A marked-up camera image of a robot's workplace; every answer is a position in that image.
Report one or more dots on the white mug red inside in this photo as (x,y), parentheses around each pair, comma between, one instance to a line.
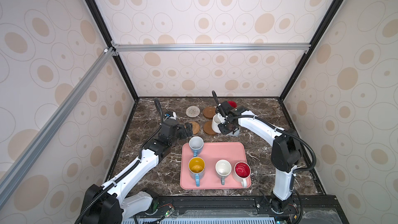
(241,173)

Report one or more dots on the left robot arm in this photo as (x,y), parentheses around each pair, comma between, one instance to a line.
(124,177)

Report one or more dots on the white mug front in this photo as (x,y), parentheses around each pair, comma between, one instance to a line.
(223,170)

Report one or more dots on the left diagonal aluminium bar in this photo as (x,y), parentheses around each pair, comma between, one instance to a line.
(29,156)

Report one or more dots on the grey woven round coaster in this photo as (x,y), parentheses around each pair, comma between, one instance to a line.
(235,132)

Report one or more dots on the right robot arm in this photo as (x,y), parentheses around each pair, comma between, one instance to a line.
(290,154)

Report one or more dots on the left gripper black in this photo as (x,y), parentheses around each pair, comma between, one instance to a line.
(189,129)

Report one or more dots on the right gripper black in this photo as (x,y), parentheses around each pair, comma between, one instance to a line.
(224,131)

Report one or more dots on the woven rattan round coaster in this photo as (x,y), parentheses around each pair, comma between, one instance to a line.
(195,127)

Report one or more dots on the dark red mug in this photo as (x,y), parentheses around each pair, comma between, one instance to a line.
(232,104)

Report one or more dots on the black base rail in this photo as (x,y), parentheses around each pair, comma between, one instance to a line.
(220,210)

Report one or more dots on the horizontal aluminium frame bar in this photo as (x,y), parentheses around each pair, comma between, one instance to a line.
(117,48)

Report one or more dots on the multicolour woven round coaster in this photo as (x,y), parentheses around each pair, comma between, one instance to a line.
(193,111)

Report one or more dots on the blue mug yellow inside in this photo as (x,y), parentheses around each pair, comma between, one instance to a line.
(197,169)

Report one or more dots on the left black frame post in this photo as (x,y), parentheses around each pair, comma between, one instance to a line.
(103,29)

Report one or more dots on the black frame post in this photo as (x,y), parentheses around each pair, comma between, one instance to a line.
(324,24)
(103,29)

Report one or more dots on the right black frame post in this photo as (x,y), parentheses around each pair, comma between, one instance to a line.
(324,24)

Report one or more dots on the pink rectangular tray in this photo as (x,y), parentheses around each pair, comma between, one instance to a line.
(233,152)

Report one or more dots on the blue floral mug white inside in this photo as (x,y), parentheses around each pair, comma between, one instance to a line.
(196,145)

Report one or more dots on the brown wooden coaster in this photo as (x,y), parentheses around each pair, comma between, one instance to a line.
(207,127)
(209,112)

